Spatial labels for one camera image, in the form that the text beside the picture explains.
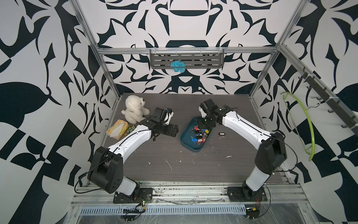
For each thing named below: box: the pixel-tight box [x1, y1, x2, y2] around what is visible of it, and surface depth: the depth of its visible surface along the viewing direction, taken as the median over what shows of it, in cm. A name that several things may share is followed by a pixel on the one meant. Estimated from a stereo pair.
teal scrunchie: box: [170, 60, 186, 73], surface depth 93 cm
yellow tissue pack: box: [106, 119, 130, 141], surface depth 98 cm
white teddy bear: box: [121, 95, 151, 125], surface depth 93 cm
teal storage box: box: [179, 116, 213, 153], surface depth 96 cm
